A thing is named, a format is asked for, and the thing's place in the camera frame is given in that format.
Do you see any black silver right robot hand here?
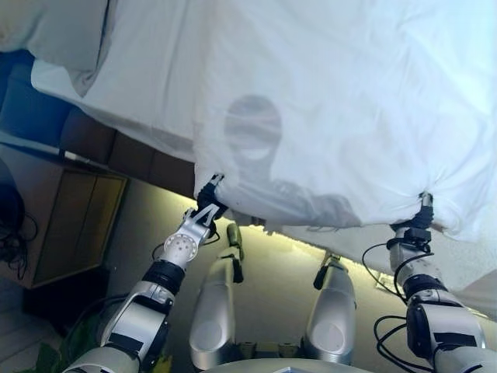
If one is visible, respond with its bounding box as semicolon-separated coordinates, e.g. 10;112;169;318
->
411;190;435;230

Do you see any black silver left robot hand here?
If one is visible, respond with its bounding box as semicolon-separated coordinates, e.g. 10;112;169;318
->
196;173;228;218

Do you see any wooden nightstand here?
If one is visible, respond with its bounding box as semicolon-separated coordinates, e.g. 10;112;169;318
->
0;143;129;291

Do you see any small white charger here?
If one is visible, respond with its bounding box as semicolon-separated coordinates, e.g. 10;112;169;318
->
61;149;96;163

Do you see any silver robot torso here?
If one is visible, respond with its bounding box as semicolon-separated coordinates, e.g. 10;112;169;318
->
186;341;350;373

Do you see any beige pillow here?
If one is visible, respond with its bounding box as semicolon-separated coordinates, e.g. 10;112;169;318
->
23;0;112;98

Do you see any green leafy plant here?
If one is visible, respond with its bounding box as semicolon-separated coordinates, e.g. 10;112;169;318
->
34;306;106;373

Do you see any white pillow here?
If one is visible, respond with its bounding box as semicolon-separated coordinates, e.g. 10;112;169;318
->
0;0;38;54

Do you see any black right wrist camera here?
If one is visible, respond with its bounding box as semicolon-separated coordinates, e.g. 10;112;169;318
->
403;228;433;244

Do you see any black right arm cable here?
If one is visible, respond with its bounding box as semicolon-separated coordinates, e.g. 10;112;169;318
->
363;232;434;300

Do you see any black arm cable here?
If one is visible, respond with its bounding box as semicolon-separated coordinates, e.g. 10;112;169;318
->
69;295;131;345
363;232;434;300

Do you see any brown upholstered bed frame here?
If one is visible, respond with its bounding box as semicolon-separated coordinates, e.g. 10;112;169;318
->
57;104;203;203

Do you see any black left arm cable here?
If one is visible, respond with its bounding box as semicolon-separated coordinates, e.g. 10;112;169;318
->
69;295;131;345

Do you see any black cable tangle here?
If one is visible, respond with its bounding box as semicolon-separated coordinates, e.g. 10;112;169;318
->
0;182;40;281

